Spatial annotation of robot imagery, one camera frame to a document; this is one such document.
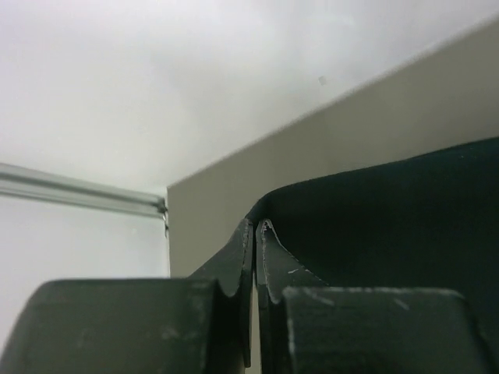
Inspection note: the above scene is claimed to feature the left aluminium corner post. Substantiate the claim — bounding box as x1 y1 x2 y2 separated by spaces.
1 163 169 237

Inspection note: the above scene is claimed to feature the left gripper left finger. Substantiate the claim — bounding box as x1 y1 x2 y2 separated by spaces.
1 220 253 373

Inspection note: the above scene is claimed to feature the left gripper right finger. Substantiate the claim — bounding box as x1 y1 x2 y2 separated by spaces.
255 219 491 373

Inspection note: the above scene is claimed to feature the black t shirt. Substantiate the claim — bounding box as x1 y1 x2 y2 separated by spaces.
248 138 498 350

